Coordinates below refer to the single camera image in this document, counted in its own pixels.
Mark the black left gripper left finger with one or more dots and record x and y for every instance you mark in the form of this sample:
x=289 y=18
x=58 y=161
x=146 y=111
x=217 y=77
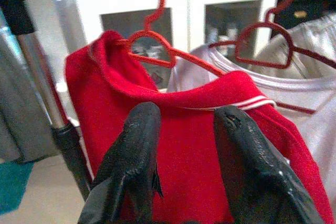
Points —
x=131 y=150

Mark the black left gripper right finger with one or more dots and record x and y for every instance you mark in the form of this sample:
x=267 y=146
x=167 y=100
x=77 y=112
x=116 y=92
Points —
x=252 y=171

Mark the red velvet hanger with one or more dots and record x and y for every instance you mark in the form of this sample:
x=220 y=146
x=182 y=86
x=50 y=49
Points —
x=270 y=24
x=151 y=33

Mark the red polo shirt white stripes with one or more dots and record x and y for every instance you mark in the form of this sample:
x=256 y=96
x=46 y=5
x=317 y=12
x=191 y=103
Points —
x=189 y=155

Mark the black rack connector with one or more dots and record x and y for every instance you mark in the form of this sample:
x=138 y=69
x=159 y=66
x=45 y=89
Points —
x=71 y=150
x=15 y=11

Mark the white t-shirt red trim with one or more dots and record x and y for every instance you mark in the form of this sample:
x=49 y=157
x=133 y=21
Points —
x=302 y=95

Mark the chrome clothes rack upright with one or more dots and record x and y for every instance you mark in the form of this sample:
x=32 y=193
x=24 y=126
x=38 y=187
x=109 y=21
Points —
x=51 y=106

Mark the grey hanging garment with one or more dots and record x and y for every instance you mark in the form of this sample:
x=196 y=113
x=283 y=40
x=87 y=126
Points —
x=18 y=108

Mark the beige hanging garment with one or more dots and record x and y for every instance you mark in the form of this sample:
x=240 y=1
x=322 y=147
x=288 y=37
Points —
x=312 y=43

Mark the white glass door cabinet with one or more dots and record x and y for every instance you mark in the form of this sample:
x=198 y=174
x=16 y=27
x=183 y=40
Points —
x=189 y=19

